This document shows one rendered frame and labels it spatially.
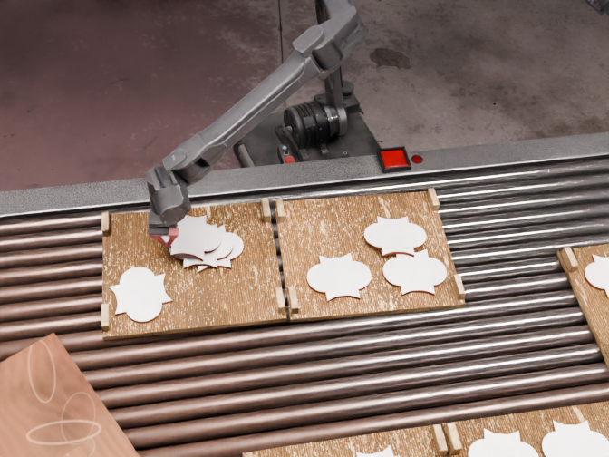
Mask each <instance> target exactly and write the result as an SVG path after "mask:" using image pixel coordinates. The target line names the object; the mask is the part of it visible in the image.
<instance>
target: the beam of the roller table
mask: <svg viewBox="0 0 609 457"><path fill-rule="evenodd" d="M407 154H408V157H409V160H410V163H411V170H408V171H400V172H391V173H383V172H382V167H381V164H380V161H379V158H378V155H368V156H359V157H350V158H341V159H330V160H313V161H304V162H295V163H286V164H276V165H266V166H257V167H248V168H239V169H230V170H213V171H211V172H210V173H209V174H208V175H207V176H206V177H205V178H204V179H202V180H201V181H199V182H197V183H195V184H194V185H193V184H191V185H190V186H188V187H187V189H188V197H189V200H190V201H197V200H205V199H223V198H231V197H240V196H249V195H257V194H267V193H276V192H284V191H293V190H309V189H319V188H328V187H336V186H345V185H354V184H363V183H372V182H381V181H389V180H406V179H415V178H424V177H433V176H441V175H450V174H460V173H468V172H477V171H486V170H503V169H512V168H520V167H529V166H538V165H547V164H556V163H565V162H573V161H582V160H599V159H608V158H609V131H608V132H598V133H589V134H580V135H570V136H561V137H552V138H543V139H533V140H524V141H506V142H497V143H488V144H479V145H469V146H460V147H450V148H441V149H432V150H423V151H407ZM414 155H419V156H421V157H422V159H423V161H422V163H420V164H416V163H413V162H412V161H411V157H412V156H414ZM149 205H150V195H149V191H148V185H147V181H146V178H137V179H128V180H111V181H102V182H92V183H83V184H73V185H64V186H55V187H46V188H37V189H27V190H9V191H0V221H4V220H13V219H29V218H39V217H47V216H56V215H65V214H73V213H83V212H92V211H100V210H109V209H126V208H135V207H144V206H149Z"/></svg>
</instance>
